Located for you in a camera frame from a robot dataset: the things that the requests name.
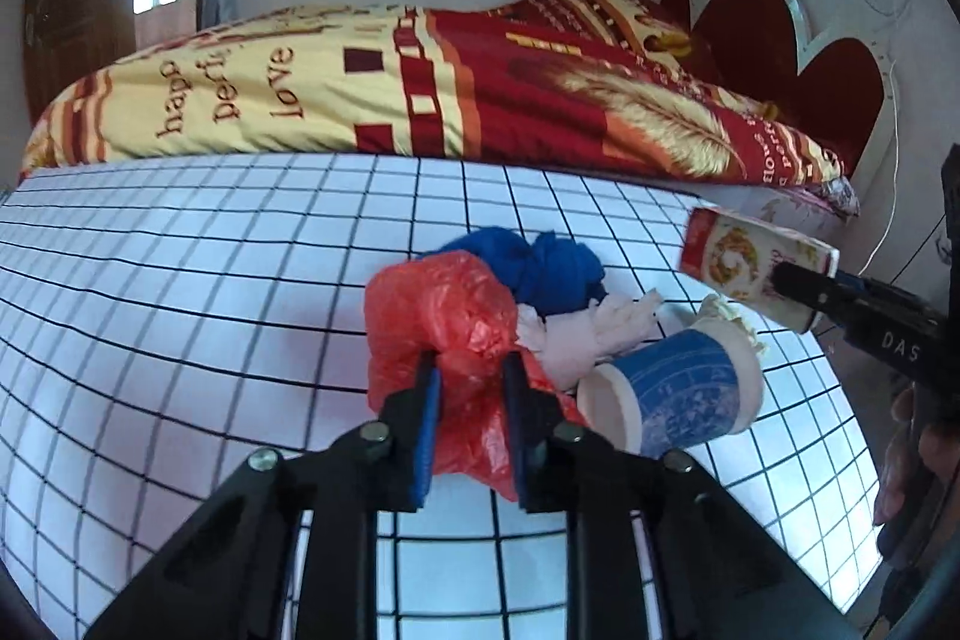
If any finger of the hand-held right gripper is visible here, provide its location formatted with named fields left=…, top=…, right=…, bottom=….
left=772, top=261, right=863, bottom=313

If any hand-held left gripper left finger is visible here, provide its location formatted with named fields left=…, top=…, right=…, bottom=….
left=86, top=351, right=443, bottom=640

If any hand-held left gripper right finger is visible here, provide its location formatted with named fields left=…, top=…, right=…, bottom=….
left=501, top=355, right=863, bottom=640

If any red white small box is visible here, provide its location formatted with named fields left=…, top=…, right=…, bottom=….
left=679, top=206, right=839, bottom=333

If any white tissue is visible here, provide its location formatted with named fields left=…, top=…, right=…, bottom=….
left=516, top=287, right=665, bottom=390

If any red plastic bag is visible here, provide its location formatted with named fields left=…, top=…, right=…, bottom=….
left=364, top=251, right=593, bottom=504

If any blue cloth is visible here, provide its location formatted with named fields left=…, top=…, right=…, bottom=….
left=420, top=226, right=608, bottom=317

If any blue and white paper cup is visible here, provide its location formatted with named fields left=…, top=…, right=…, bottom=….
left=576, top=319, right=766, bottom=459

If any person's right hand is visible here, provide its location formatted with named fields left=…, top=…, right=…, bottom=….
left=872, top=385, right=950, bottom=532

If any bed mattress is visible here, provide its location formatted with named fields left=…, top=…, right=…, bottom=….
left=697, top=182, right=841, bottom=244

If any floral pillow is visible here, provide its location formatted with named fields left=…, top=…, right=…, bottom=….
left=806, top=175, right=862, bottom=217

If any red heart shaped headboard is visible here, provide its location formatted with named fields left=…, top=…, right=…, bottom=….
left=660, top=0, right=897, bottom=176

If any white checkered tablecloth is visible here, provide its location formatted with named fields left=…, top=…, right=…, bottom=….
left=0, top=151, right=882, bottom=640

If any red and yellow printed blanket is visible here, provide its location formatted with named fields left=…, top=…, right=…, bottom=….
left=19, top=0, right=852, bottom=191

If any white power cable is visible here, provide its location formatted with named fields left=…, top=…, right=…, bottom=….
left=862, top=47, right=901, bottom=274

